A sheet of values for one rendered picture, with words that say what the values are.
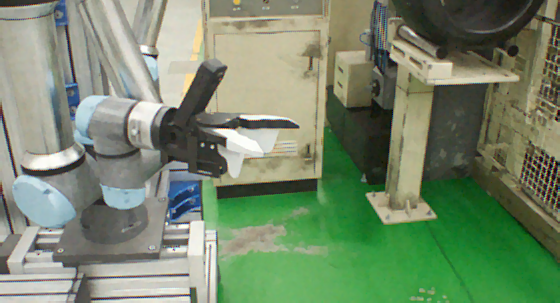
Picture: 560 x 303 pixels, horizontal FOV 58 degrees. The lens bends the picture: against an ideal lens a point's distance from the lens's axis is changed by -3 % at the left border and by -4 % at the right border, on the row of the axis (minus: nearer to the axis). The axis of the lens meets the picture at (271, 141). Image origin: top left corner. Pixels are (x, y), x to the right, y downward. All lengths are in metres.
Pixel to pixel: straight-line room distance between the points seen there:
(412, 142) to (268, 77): 0.72
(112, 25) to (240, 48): 1.41
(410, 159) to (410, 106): 0.26
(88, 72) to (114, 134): 0.44
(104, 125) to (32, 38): 0.18
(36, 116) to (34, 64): 0.09
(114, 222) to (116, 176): 0.26
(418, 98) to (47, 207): 1.72
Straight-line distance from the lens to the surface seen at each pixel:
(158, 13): 1.64
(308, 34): 2.36
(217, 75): 0.76
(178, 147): 0.81
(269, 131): 0.81
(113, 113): 0.84
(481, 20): 2.20
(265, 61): 2.35
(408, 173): 2.47
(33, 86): 0.92
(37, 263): 1.25
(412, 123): 2.36
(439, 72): 1.89
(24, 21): 0.89
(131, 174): 0.89
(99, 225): 1.13
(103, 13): 0.96
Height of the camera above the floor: 1.37
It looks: 25 degrees down
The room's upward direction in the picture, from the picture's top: straight up
